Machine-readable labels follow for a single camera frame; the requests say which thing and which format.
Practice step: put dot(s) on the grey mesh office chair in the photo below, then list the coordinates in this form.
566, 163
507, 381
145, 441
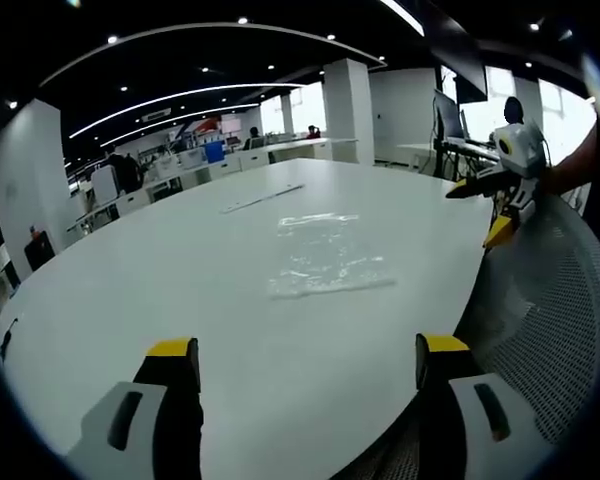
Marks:
530, 320

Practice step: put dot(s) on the computer monitor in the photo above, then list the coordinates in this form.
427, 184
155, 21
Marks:
446, 122

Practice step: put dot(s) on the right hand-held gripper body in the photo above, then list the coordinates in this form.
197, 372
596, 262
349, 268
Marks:
517, 147

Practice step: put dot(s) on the white desk row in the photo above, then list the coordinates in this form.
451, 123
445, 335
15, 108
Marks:
230, 162

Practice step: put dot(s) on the white storage box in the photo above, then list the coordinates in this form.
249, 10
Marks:
190, 158

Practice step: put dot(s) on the clear plastic food packaging bag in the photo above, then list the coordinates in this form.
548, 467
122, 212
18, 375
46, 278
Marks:
325, 255

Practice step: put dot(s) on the blue storage box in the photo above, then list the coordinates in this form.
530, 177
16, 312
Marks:
214, 151

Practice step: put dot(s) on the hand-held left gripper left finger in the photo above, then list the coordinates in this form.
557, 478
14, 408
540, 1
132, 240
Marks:
145, 415

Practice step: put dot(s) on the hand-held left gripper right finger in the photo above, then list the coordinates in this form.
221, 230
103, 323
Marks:
460, 400

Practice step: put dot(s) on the black office chair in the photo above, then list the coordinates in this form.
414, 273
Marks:
39, 250

